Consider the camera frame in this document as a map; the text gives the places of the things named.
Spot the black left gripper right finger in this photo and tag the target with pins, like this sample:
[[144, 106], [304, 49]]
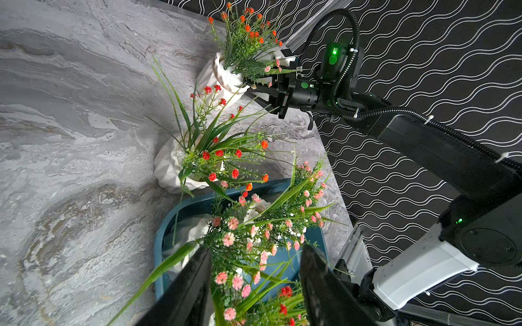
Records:
[[327, 300]]

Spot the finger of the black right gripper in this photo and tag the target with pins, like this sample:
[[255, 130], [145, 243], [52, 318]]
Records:
[[266, 84], [271, 104]]

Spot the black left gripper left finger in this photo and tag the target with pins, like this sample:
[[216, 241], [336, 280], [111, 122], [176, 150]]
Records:
[[186, 301]]

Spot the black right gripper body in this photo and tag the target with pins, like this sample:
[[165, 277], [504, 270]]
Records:
[[295, 93]]

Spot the red flower potted plant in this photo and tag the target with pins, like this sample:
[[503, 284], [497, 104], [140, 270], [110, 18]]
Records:
[[214, 144]]

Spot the white pot pink flowers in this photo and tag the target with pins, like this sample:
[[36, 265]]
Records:
[[272, 301]]

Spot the pink flower potted plant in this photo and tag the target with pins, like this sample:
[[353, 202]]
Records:
[[228, 267]]

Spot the teal plastic tray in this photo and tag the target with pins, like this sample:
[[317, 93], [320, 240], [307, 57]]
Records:
[[187, 221]]

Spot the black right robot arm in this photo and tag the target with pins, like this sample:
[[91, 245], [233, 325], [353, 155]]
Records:
[[419, 107]]

